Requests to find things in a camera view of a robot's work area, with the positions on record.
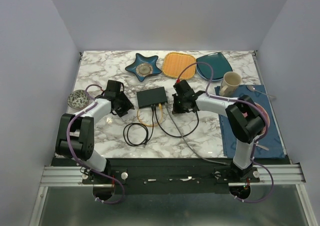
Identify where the grey ethernet cable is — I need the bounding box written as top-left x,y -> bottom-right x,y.
163,103 -> 230,166

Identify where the yellow ethernet cable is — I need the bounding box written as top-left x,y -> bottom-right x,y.
136,104 -> 165,128

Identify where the black network switch box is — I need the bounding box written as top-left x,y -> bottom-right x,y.
136,86 -> 168,109

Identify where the black ethernet cable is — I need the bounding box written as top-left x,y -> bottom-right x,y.
153,105 -> 200,138

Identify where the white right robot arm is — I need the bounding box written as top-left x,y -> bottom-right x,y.
172,79 -> 269,182

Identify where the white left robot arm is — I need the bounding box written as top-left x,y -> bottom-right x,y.
55,80 -> 134,184

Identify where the orange woven square tray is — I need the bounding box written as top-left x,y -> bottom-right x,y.
162,52 -> 196,79

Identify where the small floral patterned bowl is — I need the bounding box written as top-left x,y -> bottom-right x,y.
67,89 -> 90,109

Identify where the blue star-shaped dish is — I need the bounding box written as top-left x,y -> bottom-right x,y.
125,53 -> 162,82

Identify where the beige ceramic mug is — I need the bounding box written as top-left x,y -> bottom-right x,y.
218,71 -> 242,98

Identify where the teal square plate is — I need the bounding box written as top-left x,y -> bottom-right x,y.
196,52 -> 233,82

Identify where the metal spoon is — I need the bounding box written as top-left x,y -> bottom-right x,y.
246,85 -> 277,99

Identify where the pink dotted plate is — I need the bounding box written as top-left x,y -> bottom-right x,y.
255,103 -> 270,135

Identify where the metal fork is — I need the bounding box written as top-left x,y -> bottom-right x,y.
254,143 -> 269,151

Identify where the blue cloth placemat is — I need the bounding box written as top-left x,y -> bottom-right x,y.
219,85 -> 285,159

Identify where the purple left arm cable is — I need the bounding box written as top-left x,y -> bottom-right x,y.
67,83 -> 126,205

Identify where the black mounting base plate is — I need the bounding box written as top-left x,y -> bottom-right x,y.
51,157 -> 292,196

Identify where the aluminium rail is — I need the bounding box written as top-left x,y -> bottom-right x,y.
40,164 -> 306,187

